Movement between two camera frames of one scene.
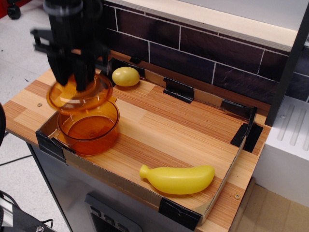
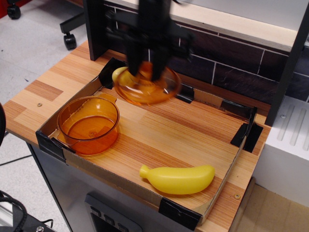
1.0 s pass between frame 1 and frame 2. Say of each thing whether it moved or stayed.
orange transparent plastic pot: stayed
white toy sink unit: stayed
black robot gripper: moved
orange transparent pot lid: moved
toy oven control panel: stayed
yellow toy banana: stayed
